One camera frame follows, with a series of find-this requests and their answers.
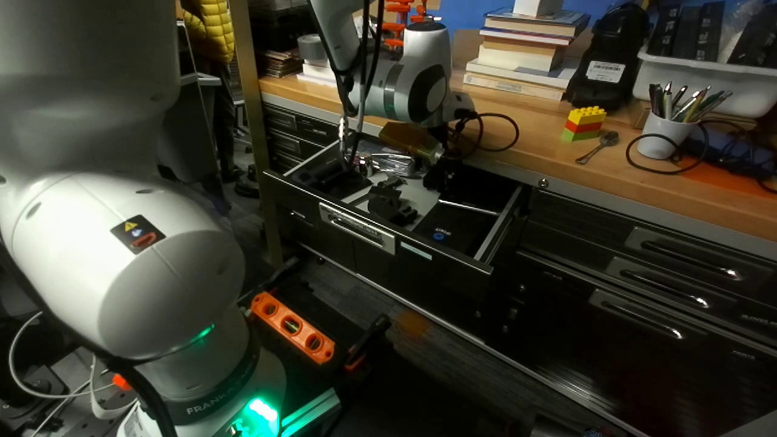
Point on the wooden post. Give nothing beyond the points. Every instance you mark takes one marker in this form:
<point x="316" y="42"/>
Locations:
<point x="255" y="121"/>

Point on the yellow red green lego stack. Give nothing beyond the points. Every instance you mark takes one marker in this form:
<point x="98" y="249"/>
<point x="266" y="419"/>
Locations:
<point x="584" y="121"/>

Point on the black tool cabinet drawer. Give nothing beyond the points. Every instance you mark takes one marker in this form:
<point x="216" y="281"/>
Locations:
<point x="356" y="230"/>

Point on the yellow puffer jacket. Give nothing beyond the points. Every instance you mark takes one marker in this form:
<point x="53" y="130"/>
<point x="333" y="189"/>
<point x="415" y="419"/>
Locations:
<point x="210" y="27"/>

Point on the black tool cabinet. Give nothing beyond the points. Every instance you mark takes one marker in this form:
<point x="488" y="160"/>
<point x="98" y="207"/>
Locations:
<point x="607" y="323"/>

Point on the small white box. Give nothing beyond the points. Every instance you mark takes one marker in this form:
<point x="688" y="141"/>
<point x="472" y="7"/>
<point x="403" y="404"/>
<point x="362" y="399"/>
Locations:
<point x="536" y="7"/>

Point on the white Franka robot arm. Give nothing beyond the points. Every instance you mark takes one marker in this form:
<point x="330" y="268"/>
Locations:
<point x="121" y="258"/>

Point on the black box blue logo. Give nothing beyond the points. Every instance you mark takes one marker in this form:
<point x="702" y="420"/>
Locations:
<point x="441" y="235"/>

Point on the dark blue flashlight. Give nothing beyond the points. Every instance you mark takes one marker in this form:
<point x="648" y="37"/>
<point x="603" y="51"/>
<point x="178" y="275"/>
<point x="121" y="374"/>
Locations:
<point x="330" y="176"/>

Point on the grey trash bin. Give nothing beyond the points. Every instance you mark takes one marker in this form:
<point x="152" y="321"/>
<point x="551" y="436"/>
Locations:
<point x="198" y="130"/>

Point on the dark folder stack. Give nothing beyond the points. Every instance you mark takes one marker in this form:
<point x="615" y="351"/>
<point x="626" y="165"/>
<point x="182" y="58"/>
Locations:
<point x="279" y="63"/>

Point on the orange spirit level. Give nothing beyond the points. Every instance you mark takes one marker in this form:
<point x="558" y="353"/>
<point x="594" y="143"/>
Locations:
<point x="291" y="325"/>

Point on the black pouch white label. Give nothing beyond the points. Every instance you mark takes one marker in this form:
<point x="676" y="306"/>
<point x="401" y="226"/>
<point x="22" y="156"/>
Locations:
<point x="607" y="68"/>

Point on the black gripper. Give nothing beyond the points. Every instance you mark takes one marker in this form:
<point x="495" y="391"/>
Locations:
<point x="437" y="170"/>

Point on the white pen cup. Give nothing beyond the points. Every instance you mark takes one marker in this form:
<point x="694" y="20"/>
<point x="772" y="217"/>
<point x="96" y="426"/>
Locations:
<point x="658" y="136"/>

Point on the black tablet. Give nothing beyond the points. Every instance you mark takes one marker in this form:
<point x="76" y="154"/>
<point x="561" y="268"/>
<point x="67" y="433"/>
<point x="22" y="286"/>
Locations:
<point x="481" y="184"/>

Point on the stack of books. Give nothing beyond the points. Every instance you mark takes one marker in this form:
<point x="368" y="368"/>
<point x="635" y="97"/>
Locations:
<point x="526" y="56"/>

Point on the clear plastic tool bag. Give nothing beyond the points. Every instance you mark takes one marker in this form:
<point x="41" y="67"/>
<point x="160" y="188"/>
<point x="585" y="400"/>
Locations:
<point x="388" y="164"/>

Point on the black rounded flat object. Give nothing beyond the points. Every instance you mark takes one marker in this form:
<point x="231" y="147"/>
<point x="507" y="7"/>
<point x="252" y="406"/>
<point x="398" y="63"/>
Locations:
<point x="401" y="215"/>

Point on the white plastic bin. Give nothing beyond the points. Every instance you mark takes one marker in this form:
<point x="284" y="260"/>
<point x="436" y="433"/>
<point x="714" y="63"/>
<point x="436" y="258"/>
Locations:
<point x="730" y="86"/>

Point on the black orange clamp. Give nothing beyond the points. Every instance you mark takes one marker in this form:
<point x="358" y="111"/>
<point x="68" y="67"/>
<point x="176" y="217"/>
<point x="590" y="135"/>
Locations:
<point x="368" y="340"/>

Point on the small black key tool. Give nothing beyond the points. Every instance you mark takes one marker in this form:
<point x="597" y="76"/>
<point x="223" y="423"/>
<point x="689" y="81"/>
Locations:
<point x="603" y="141"/>

